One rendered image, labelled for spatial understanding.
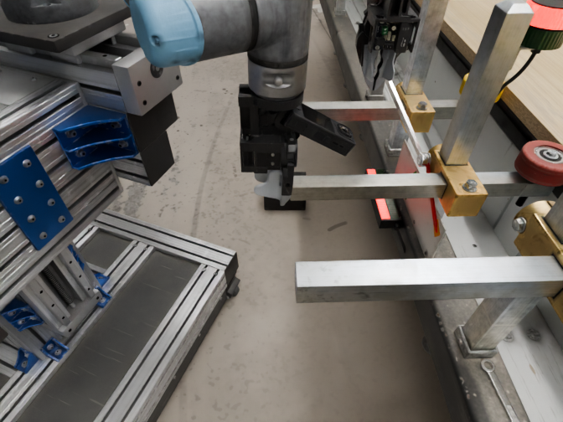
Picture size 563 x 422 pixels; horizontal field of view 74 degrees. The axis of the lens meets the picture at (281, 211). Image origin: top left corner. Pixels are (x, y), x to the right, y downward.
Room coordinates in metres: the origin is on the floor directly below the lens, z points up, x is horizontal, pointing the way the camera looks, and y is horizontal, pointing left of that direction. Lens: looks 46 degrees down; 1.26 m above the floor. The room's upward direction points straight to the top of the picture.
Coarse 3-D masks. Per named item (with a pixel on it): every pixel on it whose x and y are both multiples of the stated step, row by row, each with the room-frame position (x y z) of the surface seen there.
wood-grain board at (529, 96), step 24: (456, 0) 1.25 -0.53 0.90; (480, 0) 1.25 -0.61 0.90; (456, 24) 1.04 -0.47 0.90; (480, 24) 1.04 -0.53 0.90; (528, 72) 0.76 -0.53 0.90; (552, 72) 0.76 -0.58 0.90; (504, 96) 0.69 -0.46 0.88; (528, 96) 0.66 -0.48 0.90; (552, 96) 0.66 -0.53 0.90; (528, 120) 0.60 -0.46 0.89; (552, 120) 0.58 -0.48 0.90
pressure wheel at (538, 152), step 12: (528, 144) 0.49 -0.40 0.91; (540, 144) 0.49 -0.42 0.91; (552, 144) 0.49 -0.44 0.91; (528, 156) 0.46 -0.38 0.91; (540, 156) 0.47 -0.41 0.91; (552, 156) 0.46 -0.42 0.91; (516, 168) 0.47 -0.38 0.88; (528, 168) 0.45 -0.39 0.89; (540, 168) 0.44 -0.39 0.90; (552, 168) 0.43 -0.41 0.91; (540, 180) 0.43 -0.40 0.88; (552, 180) 0.43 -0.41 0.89; (516, 204) 0.47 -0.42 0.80
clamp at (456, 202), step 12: (432, 156) 0.52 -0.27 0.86; (432, 168) 0.51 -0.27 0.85; (444, 168) 0.48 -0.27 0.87; (456, 168) 0.48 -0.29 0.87; (468, 168) 0.48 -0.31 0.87; (456, 180) 0.45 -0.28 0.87; (444, 192) 0.45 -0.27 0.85; (456, 192) 0.42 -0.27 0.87; (468, 192) 0.42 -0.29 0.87; (480, 192) 0.42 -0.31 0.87; (444, 204) 0.43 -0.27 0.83; (456, 204) 0.41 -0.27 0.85; (468, 204) 0.41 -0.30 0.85; (480, 204) 0.42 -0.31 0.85; (456, 216) 0.42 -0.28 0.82
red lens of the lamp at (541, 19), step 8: (528, 0) 0.51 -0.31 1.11; (536, 8) 0.49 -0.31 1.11; (544, 8) 0.49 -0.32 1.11; (552, 8) 0.48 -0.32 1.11; (536, 16) 0.49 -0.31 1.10; (544, 16) 0.48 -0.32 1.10; (552, 16) 0.48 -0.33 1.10; (560, 16) 0.48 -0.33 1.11; (536, 24) 0.49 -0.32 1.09; (544, 24) 0.48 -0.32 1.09; (552, 24) 0.48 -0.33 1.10; (560, 24) 0.48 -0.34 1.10
